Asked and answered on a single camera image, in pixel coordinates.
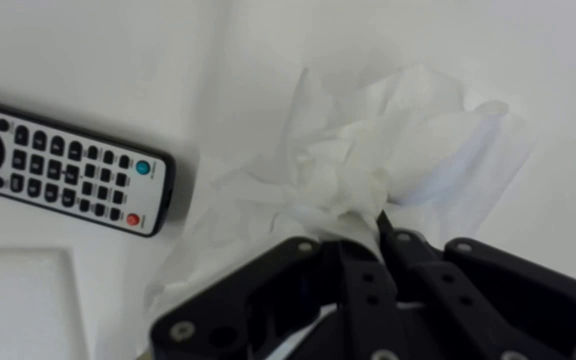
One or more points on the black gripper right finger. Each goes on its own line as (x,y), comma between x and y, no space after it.
(490,301)

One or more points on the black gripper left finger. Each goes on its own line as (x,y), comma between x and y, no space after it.
(337,289)

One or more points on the white paper towel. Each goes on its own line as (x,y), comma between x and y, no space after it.
(419,144)

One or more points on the flat white sheet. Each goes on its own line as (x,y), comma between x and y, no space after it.
(38,307)

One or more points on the black remote control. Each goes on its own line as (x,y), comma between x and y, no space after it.
(83,172)

